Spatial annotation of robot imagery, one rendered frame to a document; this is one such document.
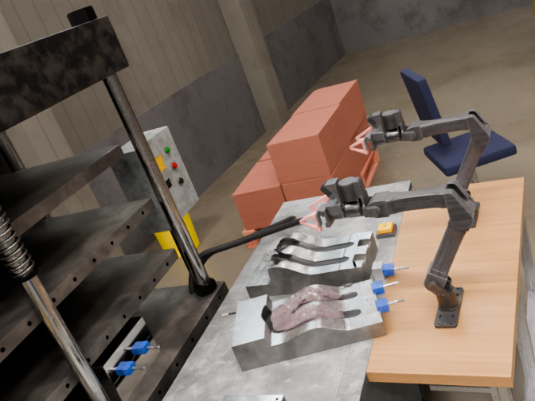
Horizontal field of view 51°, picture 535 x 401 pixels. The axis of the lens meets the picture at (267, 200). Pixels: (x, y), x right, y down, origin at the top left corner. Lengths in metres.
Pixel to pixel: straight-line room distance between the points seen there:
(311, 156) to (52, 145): 1.94
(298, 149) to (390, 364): 2.52
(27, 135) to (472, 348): 3.45
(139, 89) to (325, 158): 2.40
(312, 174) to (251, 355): 2.39
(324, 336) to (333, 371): 0.12
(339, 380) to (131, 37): 4.66
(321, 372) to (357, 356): 0.12
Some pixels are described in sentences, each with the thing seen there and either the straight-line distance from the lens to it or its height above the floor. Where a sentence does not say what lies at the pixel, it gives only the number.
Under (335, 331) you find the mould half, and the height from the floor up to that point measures 0.86.
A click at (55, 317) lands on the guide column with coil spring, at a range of 1.89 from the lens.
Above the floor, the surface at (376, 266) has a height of 0.85.
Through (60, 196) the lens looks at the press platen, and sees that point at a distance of 2.06.
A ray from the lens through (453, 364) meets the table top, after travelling 1.76.
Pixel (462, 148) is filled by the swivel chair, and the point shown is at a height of 0.51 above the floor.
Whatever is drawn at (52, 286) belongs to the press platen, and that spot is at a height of 1.29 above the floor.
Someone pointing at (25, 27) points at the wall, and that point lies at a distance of 5.06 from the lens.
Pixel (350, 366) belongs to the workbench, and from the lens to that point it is 1.84.
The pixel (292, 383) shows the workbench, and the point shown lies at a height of 0.80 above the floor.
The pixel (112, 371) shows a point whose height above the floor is 0.91.
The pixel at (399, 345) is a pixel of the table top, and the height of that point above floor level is 0.80.
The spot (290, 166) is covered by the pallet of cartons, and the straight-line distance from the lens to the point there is 4.17.
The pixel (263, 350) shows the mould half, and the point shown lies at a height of 0.86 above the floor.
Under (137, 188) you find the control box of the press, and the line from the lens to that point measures 2.55.
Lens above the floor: 1.97
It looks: 21 degrees down
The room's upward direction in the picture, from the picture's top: 21 degrees counter-clockwise
